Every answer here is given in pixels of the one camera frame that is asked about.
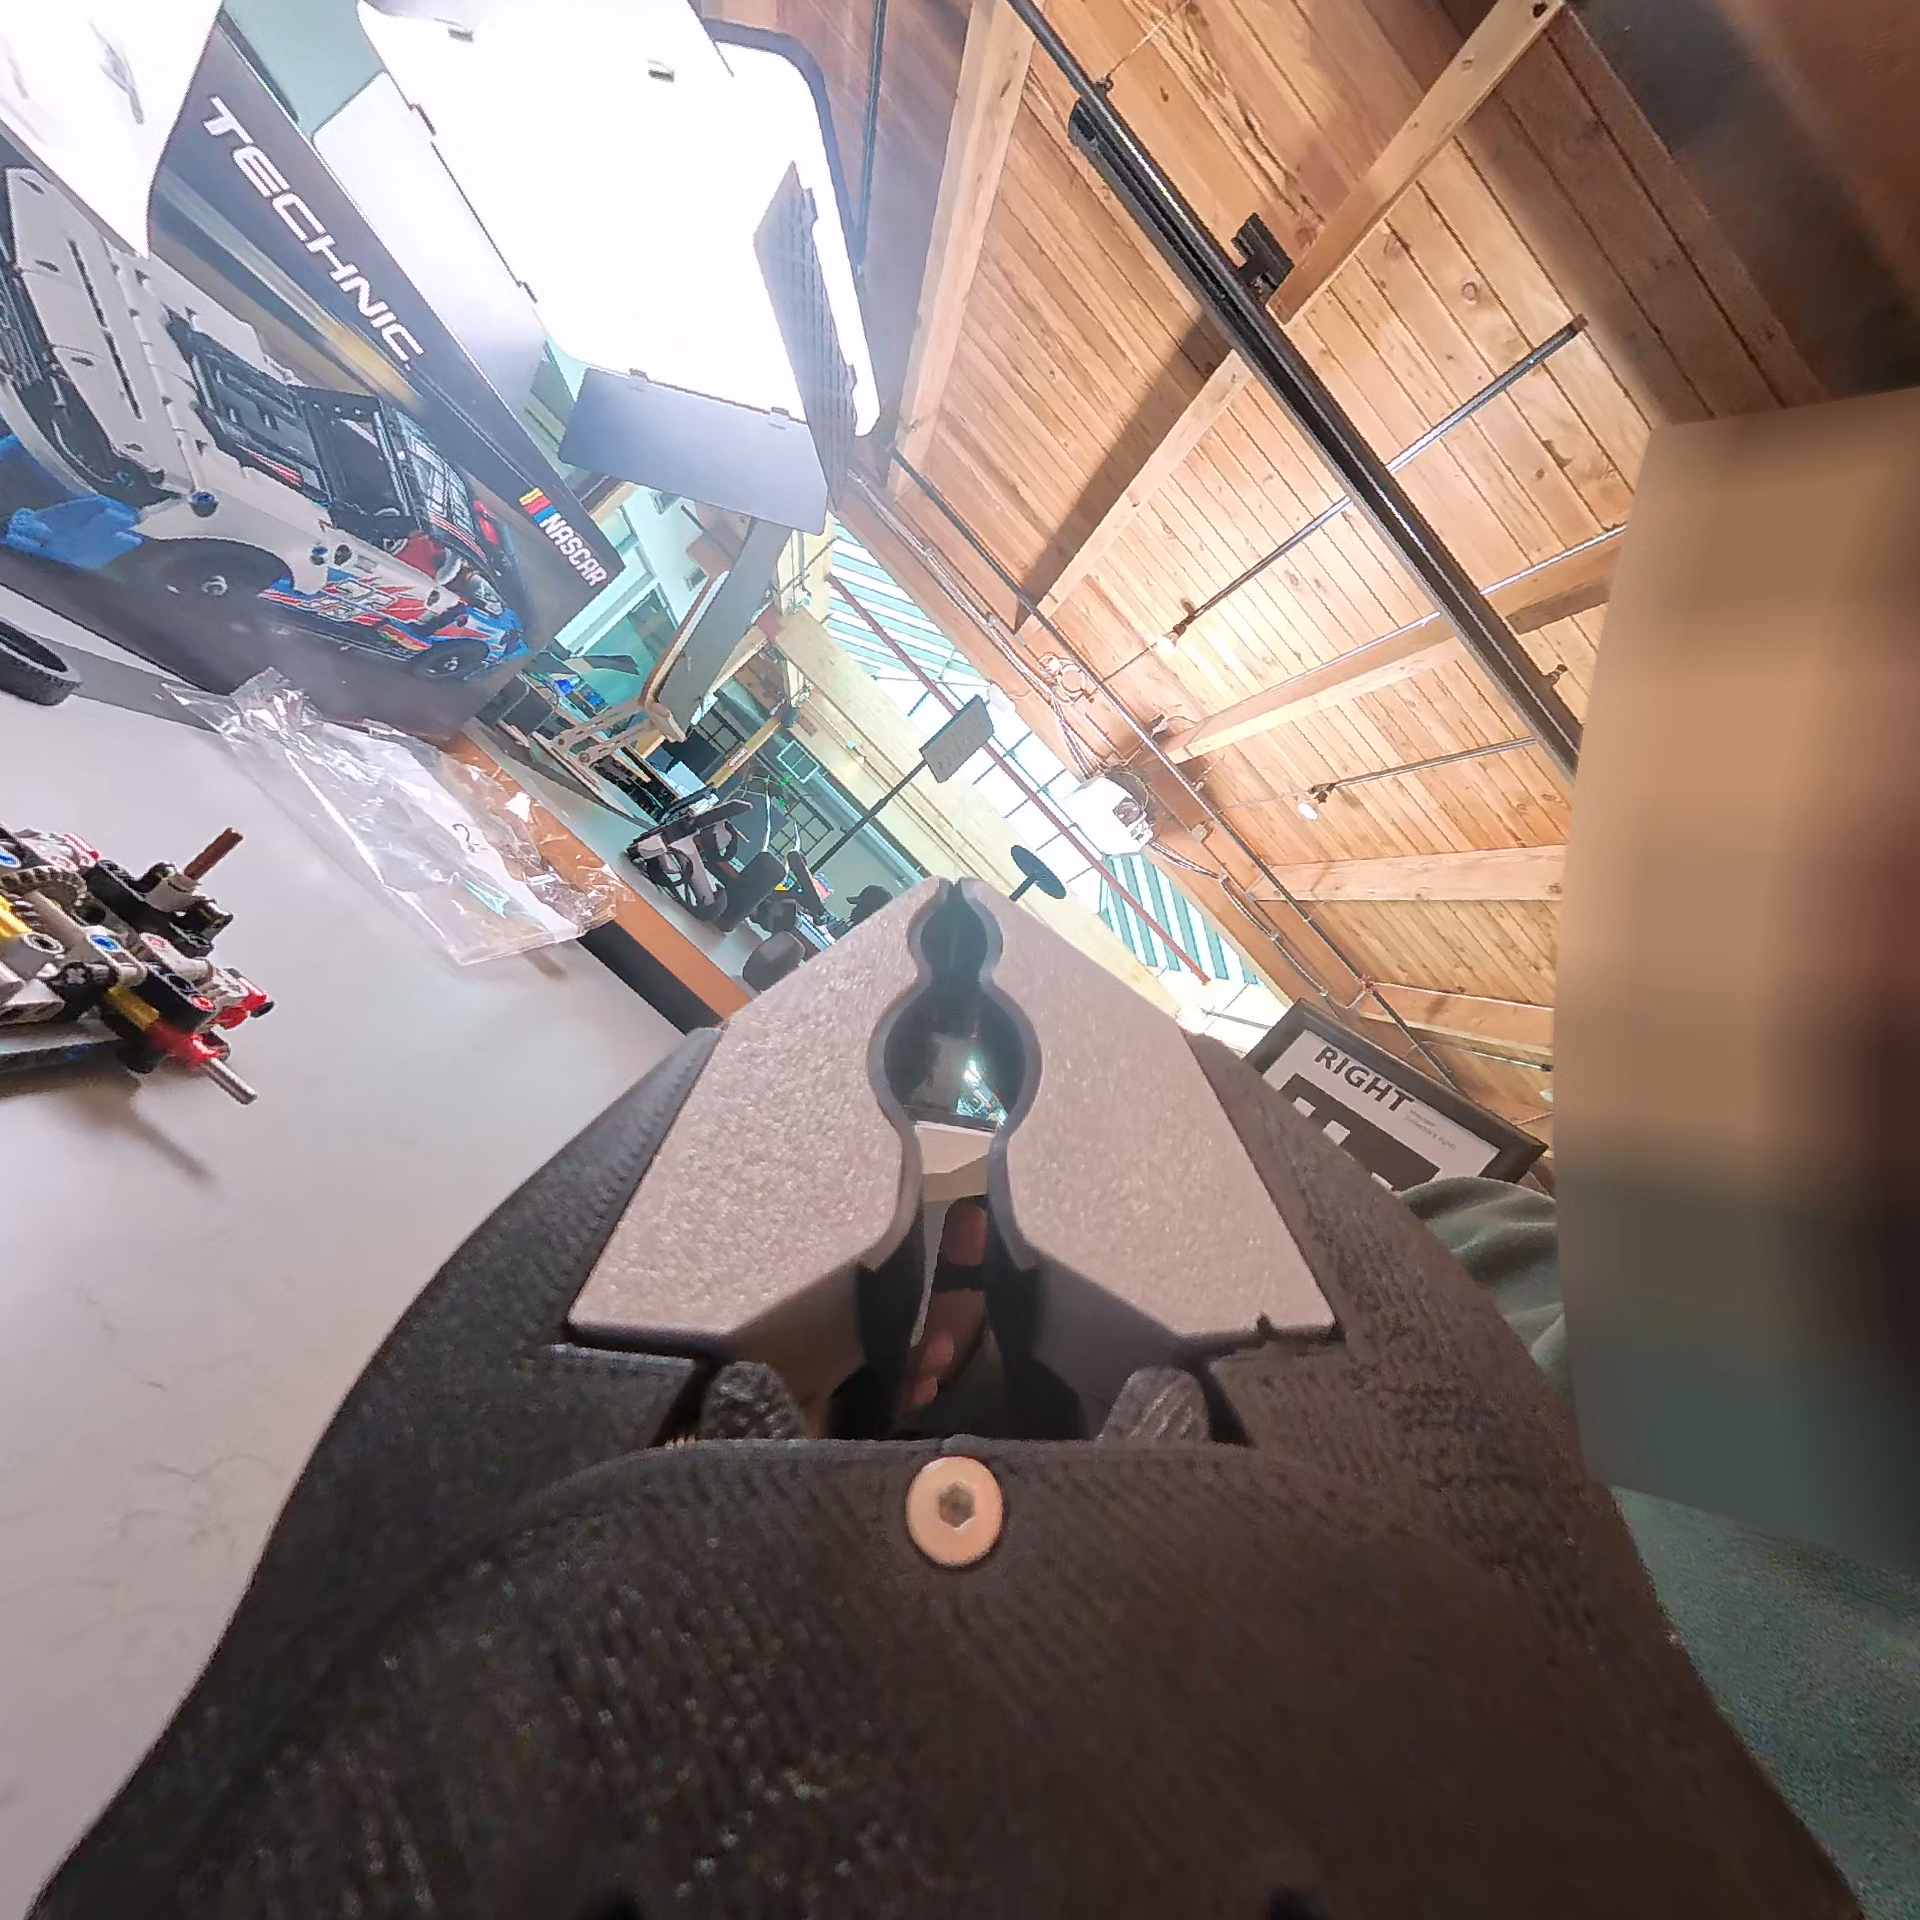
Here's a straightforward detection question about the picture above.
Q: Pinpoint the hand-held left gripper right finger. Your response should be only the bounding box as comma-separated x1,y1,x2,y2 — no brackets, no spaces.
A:
968,879,1339,1439

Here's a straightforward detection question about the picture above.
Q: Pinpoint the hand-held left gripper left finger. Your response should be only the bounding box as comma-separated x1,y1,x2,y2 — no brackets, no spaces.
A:
567,882,963,1439

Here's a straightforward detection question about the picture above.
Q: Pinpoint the partly built lego car chassis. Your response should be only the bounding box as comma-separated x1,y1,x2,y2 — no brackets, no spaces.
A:
0,823,280,1108

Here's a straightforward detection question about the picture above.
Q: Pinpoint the black lego set box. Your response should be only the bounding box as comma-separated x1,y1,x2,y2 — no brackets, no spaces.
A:
0,0,629,745

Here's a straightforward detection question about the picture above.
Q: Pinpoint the person's right hand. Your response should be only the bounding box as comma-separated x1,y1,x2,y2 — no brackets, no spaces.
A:
903,1200,995,1425

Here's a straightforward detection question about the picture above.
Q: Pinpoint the framed black white sign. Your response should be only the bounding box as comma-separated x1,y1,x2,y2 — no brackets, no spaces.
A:
1242,996,1551,1196

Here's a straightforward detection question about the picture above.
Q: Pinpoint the wooden edged grey table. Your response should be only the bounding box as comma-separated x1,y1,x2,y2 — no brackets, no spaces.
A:
450,718,753,1032

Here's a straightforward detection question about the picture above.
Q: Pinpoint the small panel on black pole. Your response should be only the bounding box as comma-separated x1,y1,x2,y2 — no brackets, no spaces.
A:
837,695,997,903

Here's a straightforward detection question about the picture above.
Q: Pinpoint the clear empty plastic bag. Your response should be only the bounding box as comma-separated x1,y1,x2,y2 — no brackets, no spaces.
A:
165,666,626,972

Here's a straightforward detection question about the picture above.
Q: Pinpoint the plywood stand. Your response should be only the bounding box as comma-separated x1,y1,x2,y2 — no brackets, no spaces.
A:
504,525,784,784

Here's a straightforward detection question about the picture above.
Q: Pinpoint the studio light panel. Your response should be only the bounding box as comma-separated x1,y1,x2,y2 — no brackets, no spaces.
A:
312,0,888,537

